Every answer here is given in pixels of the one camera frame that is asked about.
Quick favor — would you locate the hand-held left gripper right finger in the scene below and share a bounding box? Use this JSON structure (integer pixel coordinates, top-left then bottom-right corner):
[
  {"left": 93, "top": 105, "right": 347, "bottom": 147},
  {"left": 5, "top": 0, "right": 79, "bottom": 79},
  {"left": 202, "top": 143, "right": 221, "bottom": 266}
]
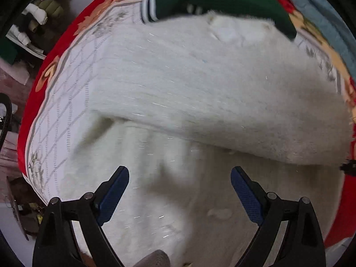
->
[{"left": 230, "top": 166, "right": 326, "bottom": 267}]

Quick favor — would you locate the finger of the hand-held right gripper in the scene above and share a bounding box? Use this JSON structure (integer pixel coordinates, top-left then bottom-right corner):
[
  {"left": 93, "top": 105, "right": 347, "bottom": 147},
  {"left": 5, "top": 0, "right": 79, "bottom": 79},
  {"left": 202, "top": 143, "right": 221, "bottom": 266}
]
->
[{"left": 340, "top": 159, "right": 356, "bottom": 177}]

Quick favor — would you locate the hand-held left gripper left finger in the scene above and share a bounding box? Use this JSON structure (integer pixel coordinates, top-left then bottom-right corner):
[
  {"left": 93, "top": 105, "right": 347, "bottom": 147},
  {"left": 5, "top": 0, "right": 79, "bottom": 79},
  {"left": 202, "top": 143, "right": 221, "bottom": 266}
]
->
[{"left": 32, "top": 166, "right": 130, "bottom": 267}]

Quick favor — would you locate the white knit sweater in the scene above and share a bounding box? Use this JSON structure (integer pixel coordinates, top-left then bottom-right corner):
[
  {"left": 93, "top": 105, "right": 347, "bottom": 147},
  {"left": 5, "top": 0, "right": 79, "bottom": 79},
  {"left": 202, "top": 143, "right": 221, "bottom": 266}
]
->
[{"left": 60, "top": 10, "right": 351, "bottom": 267}]

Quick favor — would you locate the person's grey clothing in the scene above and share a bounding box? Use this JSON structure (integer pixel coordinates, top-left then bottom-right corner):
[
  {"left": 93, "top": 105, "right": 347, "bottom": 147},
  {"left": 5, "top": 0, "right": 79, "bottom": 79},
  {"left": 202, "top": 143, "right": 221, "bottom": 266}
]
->
[{"left": 133, "top": 250, "right": 171, "bottom": 267}]

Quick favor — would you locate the red floral blanket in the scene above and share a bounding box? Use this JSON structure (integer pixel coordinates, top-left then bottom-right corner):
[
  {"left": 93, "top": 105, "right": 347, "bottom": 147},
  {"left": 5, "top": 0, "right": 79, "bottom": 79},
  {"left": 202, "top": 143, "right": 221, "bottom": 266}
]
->
[{"left": 17, "top": 0, "right": 356, "bottom": 248}]

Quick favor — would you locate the white lattice print cloth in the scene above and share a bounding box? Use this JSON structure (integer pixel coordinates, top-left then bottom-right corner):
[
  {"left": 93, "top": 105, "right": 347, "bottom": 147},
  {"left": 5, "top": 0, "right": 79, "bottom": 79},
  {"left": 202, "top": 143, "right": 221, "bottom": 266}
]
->
[{"left": 26, "top": 0, "right": 347, "bottom": 209}]

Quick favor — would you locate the black curved bar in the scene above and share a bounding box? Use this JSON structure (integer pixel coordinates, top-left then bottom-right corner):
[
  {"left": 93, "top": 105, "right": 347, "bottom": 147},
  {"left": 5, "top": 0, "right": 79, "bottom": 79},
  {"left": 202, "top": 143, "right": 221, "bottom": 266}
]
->
[{"left": 0, "top": 93, "right": 13, "bottom": 148}]

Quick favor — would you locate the blue quilt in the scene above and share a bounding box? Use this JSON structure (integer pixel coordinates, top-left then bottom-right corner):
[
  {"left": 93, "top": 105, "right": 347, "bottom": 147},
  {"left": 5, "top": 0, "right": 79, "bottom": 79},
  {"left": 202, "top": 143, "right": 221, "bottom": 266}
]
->
[{"left": 289, "top": 0, "right": 356, "bottom": 70}]

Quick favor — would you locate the hanging green garment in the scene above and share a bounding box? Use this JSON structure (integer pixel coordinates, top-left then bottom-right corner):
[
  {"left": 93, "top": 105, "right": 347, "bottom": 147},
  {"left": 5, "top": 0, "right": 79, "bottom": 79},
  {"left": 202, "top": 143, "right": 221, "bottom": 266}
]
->
[{"left": 0, "top": 37, "right": 19, "bottom": 65}]

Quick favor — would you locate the white jacket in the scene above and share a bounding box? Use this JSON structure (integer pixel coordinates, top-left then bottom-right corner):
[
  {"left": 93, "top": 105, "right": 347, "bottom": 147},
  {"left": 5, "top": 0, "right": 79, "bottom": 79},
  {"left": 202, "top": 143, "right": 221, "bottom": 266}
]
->
[{"left": 24, "top": 4, "right": 48, "bottom": 25}]

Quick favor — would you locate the olive puffer vest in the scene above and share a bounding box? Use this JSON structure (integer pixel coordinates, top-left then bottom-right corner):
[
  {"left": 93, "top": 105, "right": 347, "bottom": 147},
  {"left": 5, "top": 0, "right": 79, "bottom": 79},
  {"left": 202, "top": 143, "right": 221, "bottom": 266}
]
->
[{"left": 36, "top": 0, "right": 67, "bottom": 20}]

